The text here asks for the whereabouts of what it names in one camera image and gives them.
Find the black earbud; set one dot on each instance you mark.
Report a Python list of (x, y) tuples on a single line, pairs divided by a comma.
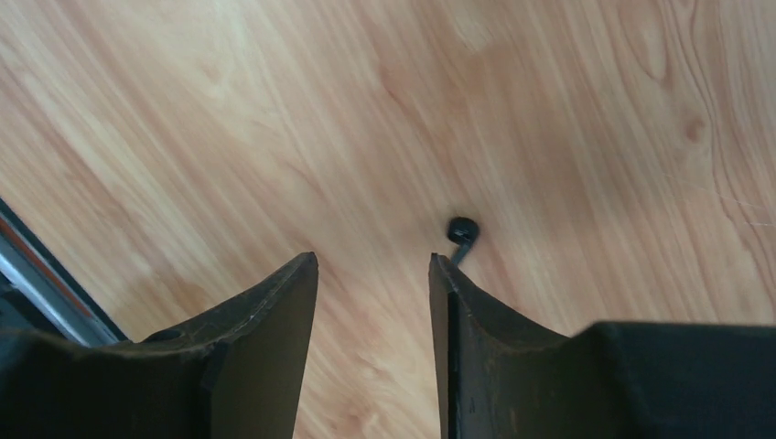
[(463, 232)]

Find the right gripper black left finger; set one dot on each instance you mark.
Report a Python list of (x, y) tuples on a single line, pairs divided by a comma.
[(234, 371)]

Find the right aluminium frame post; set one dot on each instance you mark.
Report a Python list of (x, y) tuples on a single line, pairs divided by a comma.
[(38, 292)]

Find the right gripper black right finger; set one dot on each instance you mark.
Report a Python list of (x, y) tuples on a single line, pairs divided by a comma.
[(501, 375)]

